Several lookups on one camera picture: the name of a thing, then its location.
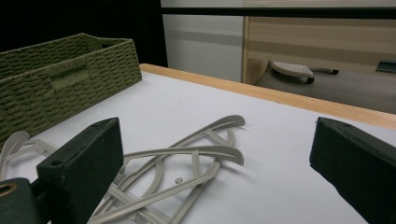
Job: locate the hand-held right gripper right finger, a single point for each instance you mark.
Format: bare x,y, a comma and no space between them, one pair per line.
358,165

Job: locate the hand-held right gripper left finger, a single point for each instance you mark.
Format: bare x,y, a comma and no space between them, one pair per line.
84,161

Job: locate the grey plastic clothes hanger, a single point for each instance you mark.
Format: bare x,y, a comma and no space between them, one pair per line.
224,121
186,151
14,140

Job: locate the green woven basket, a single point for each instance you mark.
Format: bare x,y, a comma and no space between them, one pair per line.
93,71

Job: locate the white table cover sheet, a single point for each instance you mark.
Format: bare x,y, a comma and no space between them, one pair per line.
280,174

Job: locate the office chair base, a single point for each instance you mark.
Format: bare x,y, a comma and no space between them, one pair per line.
291,69

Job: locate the light wooden desk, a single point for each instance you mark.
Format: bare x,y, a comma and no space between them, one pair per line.
311,40

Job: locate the black curtain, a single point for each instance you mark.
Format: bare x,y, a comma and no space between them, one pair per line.
62,15

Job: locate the white cabinet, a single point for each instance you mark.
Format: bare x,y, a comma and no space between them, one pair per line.
202,49

